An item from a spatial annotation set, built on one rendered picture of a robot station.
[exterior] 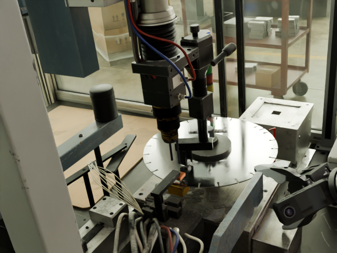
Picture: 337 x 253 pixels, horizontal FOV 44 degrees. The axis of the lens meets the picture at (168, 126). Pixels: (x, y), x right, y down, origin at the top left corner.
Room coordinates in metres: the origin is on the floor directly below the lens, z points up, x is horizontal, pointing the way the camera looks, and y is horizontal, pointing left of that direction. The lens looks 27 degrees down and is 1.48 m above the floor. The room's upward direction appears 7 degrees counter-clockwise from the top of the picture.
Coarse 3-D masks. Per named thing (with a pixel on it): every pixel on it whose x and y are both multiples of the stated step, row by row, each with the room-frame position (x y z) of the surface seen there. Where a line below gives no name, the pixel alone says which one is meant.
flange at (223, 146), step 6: (216, 138) 0.88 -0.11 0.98; (222, 138) 0.90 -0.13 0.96; (228, 138) 0.90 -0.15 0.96; (216, 144) 0.87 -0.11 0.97; (222, 144) 0.87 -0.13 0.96; (228, 144) 0.87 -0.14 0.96; (210, 150) 0.85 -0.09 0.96; (216, 150) 0.85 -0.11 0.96; (222, 150) 0.85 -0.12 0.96; (228, 150) 0.85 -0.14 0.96; (198, 156) 0.84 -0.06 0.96; (204, 156) 0.83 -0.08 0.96; (210, 156) 0.83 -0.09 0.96; (216, 156) 0.83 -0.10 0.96; (222, 156) 0.84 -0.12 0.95
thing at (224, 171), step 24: (192, 120) 1.04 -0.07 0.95; (216, 120) 1.02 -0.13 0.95; (240, 120) 1.01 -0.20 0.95; (168, 144) 0.93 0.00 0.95; (240, 144) 0.88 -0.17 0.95; (264, 144) 0.87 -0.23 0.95; (168, 168) 0.81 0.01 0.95; (192, 168) 0.80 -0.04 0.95; (216, 168) 0.79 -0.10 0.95; (240, 168) 0.78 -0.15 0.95
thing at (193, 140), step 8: (200, 120) 0.80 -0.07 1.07; (200, 128) 0.80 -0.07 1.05; (200, 136) 0.80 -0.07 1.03; (184, 144) 0.81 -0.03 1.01; (192, 144) 0.80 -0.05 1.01; (200, 144) 0.80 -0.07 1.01; (208, 144) 0.80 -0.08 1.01; (184, 152) 0.81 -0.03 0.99; (184, 160) 0.81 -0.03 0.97; (192, 160) 0.82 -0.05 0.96
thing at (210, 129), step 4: (208, 124) 0.91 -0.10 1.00; (208, 128) 0.89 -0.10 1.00; (212, 128) 0.88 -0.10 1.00; (188, 132) 0.89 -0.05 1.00; (192, 132) 0.89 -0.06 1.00; (196, 132) 0.89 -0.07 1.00; (208, 132) 0.87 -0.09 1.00; (212, 132) 0.87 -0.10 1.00; (216, 132) 0.88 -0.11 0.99; (220, 132) 0.88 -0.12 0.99; (224, 132) 0.87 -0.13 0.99; (208, 136) 0.85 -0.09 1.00; (212, 136) 0.87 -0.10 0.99
